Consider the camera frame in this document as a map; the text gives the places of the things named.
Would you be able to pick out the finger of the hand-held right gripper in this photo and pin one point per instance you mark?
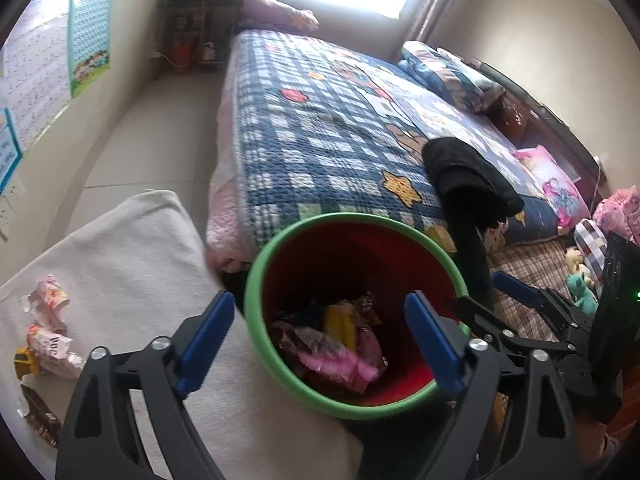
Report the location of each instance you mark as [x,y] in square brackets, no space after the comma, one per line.
[482,320]
[517,287]

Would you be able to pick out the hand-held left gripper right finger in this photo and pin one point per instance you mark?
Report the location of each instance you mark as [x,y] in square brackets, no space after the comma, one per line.
[435,345]

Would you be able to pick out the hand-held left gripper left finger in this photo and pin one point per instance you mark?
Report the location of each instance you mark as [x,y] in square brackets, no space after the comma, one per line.
[205,345]

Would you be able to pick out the pink plastic wrapper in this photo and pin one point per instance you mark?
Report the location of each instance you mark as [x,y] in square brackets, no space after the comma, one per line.
[340,367]

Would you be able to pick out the blue and white snack wrapper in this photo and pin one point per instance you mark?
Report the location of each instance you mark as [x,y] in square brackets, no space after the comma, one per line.
[317,340]

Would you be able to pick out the red bin with green rim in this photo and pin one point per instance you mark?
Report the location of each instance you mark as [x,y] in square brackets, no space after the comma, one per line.
[350,260]

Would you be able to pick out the person's right hand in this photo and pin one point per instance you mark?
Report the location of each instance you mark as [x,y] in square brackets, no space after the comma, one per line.
[602,447]

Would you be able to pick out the brown plaid blanket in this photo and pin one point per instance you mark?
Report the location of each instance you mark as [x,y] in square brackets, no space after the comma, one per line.
[530,265]

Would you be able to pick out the green plush toy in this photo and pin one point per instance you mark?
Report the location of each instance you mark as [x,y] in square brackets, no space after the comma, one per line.
[582,295]

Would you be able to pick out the beige plush toy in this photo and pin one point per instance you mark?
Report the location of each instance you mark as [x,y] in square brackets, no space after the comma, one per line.
[575,260]

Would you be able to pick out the checkered cushion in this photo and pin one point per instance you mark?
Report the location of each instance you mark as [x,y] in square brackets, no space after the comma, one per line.
[590,240]

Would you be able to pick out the pink cartoon pillow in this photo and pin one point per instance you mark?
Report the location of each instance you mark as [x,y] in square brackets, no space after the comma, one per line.
[555,190]

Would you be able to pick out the white cloth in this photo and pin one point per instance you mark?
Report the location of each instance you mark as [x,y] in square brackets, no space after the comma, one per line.
[125,270]

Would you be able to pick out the black cloth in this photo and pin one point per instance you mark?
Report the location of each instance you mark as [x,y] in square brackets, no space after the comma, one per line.
[465,175]

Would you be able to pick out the pink cloth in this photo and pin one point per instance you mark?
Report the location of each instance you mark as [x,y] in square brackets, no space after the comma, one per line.
[620,215]

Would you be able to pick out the crumpled peach wrapper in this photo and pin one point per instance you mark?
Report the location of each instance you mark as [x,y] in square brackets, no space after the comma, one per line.
[57,352]
[47,300]

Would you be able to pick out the wooden headboard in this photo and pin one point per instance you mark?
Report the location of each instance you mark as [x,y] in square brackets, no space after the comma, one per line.
[545,115]

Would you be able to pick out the dark brown wrapper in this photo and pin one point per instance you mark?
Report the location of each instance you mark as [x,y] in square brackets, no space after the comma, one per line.
[42,415]

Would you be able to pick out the blue patterned pillow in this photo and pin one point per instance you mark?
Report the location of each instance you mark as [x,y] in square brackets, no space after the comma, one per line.
[450,72]

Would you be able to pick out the bed with blue plaid quilt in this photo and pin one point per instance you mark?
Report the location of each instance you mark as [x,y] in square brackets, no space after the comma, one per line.
[320,135]

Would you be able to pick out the red canister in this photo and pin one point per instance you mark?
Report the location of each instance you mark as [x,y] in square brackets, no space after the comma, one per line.
[182,54]

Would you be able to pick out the curtain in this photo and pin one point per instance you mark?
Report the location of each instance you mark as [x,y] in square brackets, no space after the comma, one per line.
[440,0]

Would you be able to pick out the dark shelf rack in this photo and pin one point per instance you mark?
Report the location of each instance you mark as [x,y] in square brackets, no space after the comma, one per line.
[200,15]

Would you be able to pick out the pink folded blanket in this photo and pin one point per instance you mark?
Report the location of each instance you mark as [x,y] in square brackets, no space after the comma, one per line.
[280,12]

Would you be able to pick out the white wall socket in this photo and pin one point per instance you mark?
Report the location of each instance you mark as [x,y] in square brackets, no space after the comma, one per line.
[7,210]

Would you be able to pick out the white chart wall poster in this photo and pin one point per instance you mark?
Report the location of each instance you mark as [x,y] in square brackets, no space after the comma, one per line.
[37,75]

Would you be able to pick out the green bordered wall poster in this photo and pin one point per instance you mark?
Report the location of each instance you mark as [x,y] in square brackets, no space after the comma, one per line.
[90,35]

